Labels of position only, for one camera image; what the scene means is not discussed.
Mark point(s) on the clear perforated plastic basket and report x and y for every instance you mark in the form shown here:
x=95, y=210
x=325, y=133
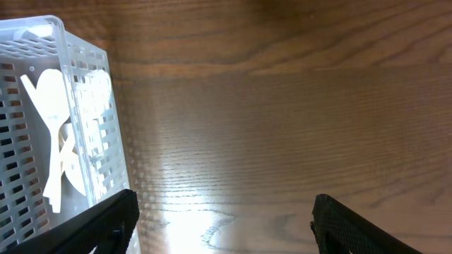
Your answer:
x=28, y=47

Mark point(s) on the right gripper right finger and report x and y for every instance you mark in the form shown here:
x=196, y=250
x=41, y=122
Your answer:
x=339, y=230

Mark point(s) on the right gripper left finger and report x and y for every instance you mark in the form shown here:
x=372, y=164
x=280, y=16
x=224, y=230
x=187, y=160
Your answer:
x=105, y=228

